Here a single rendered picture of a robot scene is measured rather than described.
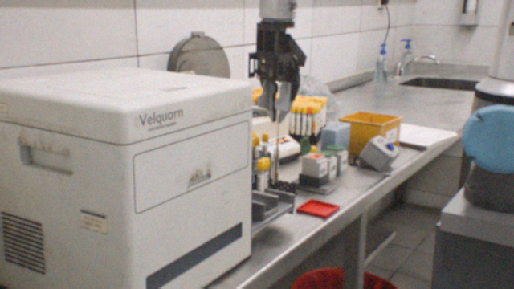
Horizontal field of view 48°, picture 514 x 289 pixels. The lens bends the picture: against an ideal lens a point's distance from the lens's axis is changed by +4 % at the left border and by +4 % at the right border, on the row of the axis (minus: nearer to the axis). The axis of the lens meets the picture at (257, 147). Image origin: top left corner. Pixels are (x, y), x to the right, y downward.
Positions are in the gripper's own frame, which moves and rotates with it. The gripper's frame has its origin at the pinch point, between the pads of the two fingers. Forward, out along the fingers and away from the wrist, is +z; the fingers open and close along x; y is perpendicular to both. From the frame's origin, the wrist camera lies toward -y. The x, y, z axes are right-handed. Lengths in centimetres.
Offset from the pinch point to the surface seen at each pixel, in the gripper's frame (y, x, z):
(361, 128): -39.6, 3.7, 9.6
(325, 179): -8.7, 8.0, 15.1
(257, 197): 18.6, 6.7, 11.6
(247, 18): -66, -51, -17
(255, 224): 25.4, 10.7, 13.8
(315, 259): -88, -31, 78
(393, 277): -144, -15, 105
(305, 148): -8.6, 2.6, 8.6
